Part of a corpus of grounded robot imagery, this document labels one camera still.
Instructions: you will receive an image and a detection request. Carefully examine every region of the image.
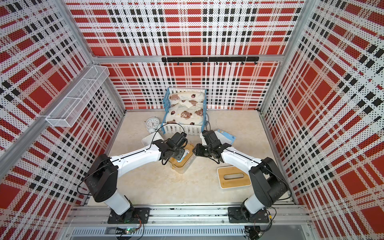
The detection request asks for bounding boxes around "black hook rail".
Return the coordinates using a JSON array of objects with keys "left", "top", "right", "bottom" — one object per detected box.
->
[{"left": 162, "top": 57, "right": 260, "bottom": 64}]

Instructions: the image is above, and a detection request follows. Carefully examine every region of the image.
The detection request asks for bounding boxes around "aluminium front rail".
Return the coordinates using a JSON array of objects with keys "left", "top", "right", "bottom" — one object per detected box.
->
[{"left": 59, "top": 204, "right": 318, "bottom": 240}]

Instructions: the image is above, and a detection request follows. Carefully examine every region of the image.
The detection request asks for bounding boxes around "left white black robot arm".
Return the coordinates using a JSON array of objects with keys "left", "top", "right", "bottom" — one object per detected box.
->
[{"left": 83, "top": 133, "right": 188, "bottom": 216}]

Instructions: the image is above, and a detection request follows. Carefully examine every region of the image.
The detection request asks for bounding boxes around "blue tissue pack with sheet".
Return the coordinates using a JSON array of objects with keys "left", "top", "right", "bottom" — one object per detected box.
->
[{"left": 215, "top": 129, "right": 236, "bottom": 145}]

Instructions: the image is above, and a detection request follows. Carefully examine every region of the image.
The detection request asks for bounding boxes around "blue white toy crib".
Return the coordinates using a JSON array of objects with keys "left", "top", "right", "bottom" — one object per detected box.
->
[{"left": 161, "top": 88, "right": 207, "bottom": 136}]

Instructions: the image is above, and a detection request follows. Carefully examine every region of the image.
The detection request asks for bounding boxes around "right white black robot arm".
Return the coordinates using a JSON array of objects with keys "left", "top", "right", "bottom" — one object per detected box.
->
[{"left": 193, "top": 130, "right": 290, "bottom": 215}]

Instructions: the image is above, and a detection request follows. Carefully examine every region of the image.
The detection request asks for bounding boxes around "bear print pillow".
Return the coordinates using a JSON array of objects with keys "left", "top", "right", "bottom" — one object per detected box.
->
[{"left": 169, "top": 92, "right": 205, "bottom": 106}]

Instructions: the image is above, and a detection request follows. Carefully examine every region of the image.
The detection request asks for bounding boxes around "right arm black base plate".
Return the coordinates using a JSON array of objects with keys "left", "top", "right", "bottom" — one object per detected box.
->
[{"left": 228, "top": 207, "right": 270, "bottom": 224}]

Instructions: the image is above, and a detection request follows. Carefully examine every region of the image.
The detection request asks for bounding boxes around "bamboo slotted lid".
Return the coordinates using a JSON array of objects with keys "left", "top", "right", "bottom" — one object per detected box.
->
[{"left": 169, "top": 144, "right": 196, "bottom": 170}]

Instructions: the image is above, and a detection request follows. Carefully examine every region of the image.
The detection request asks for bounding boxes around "white wire mesh shelf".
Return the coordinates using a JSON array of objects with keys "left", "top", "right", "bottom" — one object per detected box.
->
[{"left": 46, "top": 65, "right": 110, "bottom": 128}]

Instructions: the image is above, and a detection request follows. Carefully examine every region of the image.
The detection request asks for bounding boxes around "clear plastic tissue box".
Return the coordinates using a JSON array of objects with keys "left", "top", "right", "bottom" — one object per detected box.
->
[{"left": 167, "top": 144, "right": 197, "bottom": 174}]

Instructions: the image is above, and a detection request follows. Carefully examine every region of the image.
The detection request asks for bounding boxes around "bear print blanket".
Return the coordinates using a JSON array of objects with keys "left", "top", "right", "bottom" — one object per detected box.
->
[{"left": 165, "top": 104, "right": 204, "bottom": 126}]

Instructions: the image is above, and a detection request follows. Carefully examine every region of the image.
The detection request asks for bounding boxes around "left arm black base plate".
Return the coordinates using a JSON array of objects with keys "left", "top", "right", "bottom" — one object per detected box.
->
[{"left": 108, "top": 207, "right": 151, "bottom": 224}]

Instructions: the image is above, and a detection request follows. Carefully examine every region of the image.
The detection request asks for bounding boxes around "white alarm clock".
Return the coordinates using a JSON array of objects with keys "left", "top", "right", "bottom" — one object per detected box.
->
[{"left": 145, "top": 117, "right": 162, "bottom": 134}]

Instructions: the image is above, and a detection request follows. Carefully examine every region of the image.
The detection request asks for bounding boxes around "green circuit board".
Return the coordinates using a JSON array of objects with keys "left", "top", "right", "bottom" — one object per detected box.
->
[{"left": 115, "top": 228, "right": 137, "bottom": 235}]

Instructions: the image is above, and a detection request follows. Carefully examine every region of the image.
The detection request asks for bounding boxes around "white tissue box bamboo lid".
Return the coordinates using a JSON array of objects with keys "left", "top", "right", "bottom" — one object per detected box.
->
[{"left": 217, "top": 166, "right": 251, "bottom": 190}]

